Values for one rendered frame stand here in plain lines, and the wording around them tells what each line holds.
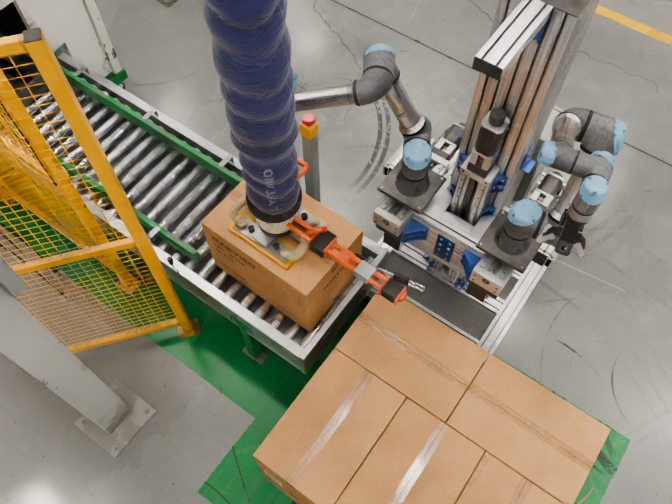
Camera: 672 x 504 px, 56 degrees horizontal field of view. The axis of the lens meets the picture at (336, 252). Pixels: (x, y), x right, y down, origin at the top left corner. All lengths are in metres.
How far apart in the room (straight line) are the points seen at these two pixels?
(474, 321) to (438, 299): 0.22
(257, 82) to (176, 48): 3.10
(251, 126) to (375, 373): 1.35
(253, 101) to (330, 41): 2.96
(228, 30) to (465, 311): 2.16
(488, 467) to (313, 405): 0.79
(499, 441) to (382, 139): 2.20
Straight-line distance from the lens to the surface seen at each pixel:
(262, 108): 2.01
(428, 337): 3.01
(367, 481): 2.81
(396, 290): 2.46
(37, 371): 2.72
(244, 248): 2.75
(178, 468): 3.46
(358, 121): 4.38
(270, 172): 2.28
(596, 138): 2.40
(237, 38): 1.81
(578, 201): 2.00
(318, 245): 2.55
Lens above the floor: 3.31
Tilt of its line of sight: 61 degrees down
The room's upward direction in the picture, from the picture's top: straight up
